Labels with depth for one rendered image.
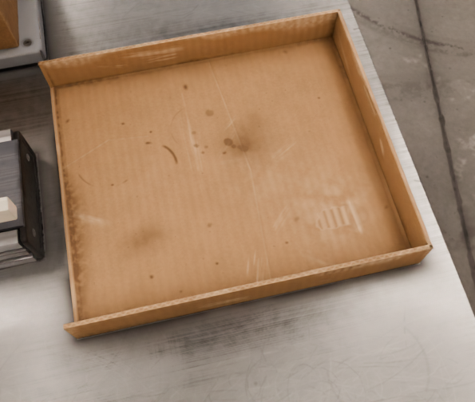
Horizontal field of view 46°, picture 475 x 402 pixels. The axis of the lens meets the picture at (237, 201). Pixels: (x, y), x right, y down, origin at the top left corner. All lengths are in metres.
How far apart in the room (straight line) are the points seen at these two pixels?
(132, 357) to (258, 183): 0.19
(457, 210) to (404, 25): 0.60
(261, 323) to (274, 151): 0.16
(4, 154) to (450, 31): 1.51
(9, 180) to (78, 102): 0.12
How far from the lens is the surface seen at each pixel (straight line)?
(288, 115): 0.56
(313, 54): 0.60
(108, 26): 0.64
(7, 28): 0.60
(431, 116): 1.64
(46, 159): 0.57
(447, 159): 1.58
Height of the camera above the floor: 1.30
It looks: 66 degrees down
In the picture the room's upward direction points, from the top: straight up
